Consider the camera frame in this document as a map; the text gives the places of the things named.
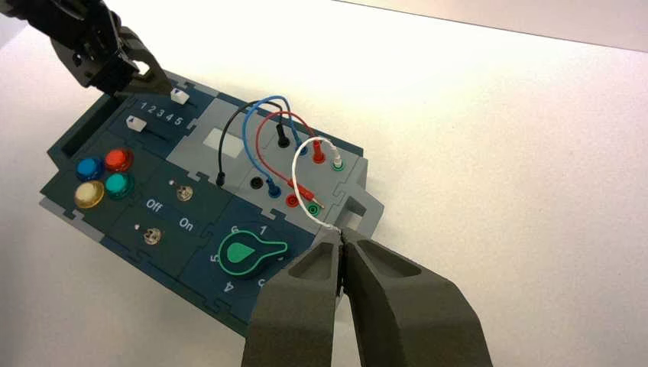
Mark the white slider knob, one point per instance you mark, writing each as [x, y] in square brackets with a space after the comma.
[135, 123]
[180, 97]

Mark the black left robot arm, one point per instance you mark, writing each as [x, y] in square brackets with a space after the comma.
[55, 17]

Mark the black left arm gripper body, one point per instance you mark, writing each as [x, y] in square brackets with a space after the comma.
[98, 63]

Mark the black green rotary knob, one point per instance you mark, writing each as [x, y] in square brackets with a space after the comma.
[245, 253]

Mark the red push button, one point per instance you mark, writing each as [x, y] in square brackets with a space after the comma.
[119, 159]

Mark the dark blue control panel board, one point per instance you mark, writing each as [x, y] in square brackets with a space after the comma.
[157, 210]

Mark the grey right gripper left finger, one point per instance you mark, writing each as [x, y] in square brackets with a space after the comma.
[296, 314]

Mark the yellow push button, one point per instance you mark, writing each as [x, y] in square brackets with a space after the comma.
[89, 194]

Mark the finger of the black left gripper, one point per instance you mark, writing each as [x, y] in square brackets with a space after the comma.
[147, 50]
[139, 85]

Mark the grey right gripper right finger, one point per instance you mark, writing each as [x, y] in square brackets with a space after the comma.
[405, 319]

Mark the metal toggle switch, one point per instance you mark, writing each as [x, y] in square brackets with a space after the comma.
[184, 192]
[152, 236]

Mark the green push button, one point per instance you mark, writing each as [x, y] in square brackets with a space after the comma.
[119, 185]

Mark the blue push button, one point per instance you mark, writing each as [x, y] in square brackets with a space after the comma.
[90, 168]

